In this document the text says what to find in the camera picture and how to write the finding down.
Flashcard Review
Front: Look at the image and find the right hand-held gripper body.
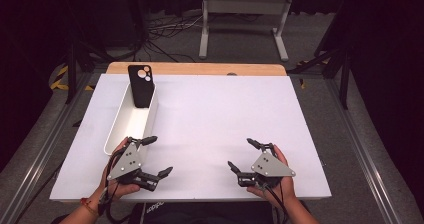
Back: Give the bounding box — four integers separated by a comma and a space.
237, 151, 297, 189

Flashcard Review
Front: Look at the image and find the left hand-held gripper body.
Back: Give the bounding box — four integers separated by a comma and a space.
106, 136, 158, 192

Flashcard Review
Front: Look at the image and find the white plastic bin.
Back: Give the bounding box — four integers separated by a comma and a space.
103, 82, 159, 157

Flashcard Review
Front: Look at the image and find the black phone case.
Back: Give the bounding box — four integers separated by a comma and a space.
127, 64, 156, 109

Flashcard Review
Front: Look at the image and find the person's right hand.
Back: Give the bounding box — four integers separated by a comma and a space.
246, 144, 297, 206

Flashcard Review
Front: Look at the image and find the person's left hand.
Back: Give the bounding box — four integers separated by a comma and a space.
95, 137, 141, 202

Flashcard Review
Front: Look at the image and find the person's dark clothing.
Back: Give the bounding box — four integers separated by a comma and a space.
129, 201, 278, 224

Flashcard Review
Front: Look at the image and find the white table cover board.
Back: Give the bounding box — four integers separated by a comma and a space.
49, 73, 333, 202

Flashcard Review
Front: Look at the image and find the black tripod stand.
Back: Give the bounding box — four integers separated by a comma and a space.
287, 43, 352, 111
63, 33, 118, 106

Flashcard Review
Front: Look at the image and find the yellow black floor tape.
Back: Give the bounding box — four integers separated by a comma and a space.
49, 65, 96, 92

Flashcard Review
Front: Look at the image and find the white metal stand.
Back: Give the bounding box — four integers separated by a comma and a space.
198, 0, 294, 62

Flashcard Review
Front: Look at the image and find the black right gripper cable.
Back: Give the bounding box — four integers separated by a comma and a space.
262, 183, 292, 224

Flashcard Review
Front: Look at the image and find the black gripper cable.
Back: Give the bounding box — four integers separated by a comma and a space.
98, 148, 129, 224
262, 183, 292, 224

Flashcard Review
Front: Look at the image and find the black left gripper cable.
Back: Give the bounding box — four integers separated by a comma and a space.
98, 148, 129, 224

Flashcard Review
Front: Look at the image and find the red string bracelet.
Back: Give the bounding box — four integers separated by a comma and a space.
79, 197, 100, 217

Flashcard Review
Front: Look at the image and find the aluminium floor rail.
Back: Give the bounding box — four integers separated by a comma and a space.
328, 78, 405, 224
0, 72, 98, 224

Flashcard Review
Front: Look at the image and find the bundle of floor cables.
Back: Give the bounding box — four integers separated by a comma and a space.
145, 12, 205, 64

